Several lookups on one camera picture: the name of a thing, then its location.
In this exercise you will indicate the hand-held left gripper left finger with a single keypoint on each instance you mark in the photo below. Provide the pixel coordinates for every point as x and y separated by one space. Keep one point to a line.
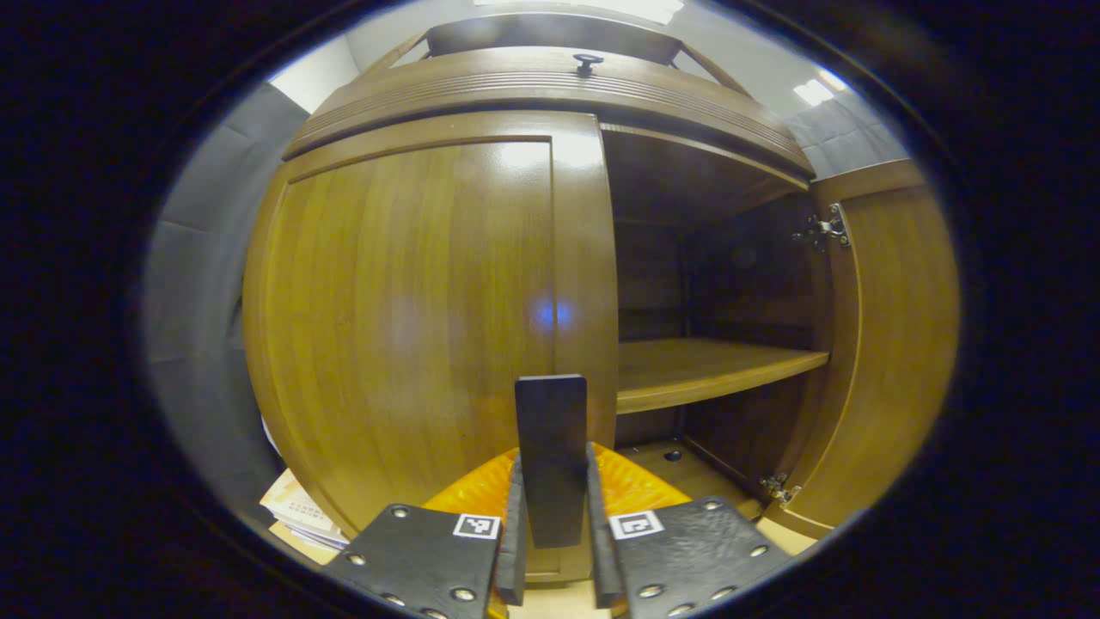
513 550

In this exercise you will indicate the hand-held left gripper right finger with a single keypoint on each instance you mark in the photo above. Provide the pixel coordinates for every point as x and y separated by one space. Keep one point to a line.
601 559

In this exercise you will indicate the wooden shoe cabinet door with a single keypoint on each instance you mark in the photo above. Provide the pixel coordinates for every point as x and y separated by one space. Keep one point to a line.
404 301
894 344

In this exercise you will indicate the wooden double-door shoe cabinet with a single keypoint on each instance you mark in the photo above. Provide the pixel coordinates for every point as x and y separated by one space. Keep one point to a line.
739 284

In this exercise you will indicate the metal door hinge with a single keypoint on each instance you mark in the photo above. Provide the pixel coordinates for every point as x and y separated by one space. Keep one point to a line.
827 228
779 488

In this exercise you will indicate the wooden inner cabinet shelf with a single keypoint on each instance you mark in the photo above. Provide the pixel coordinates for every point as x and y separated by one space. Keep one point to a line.
687 370

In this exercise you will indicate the wooden cabinet drawer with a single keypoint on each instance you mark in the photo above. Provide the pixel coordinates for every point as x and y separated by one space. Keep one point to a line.
516 90

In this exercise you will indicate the thin white flat book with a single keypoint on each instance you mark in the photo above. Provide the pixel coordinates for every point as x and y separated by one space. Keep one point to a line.
331 545

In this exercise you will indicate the black drawer knob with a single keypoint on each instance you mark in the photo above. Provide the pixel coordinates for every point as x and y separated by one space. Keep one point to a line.
588 63

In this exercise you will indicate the small ceiling light panel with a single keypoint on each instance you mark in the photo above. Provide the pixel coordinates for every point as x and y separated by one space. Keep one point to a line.
816 88

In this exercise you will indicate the large ceiling light panel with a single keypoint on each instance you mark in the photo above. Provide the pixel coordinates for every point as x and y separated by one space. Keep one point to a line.
584 9

